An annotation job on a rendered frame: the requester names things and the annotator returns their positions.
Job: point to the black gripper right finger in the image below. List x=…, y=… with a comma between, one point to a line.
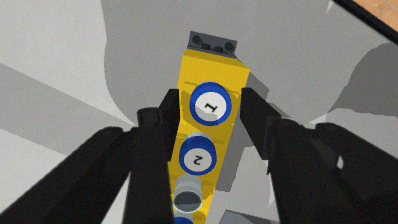
x=299, y=160

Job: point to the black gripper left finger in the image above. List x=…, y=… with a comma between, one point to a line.
x=77, y=190

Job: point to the grey key housing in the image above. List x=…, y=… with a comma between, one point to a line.
x=230, y=217

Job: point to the yellow rack with four tubes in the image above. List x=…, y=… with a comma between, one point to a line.
x=197, y=67

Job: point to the black table edge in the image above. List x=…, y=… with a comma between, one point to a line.
x=368, y=18

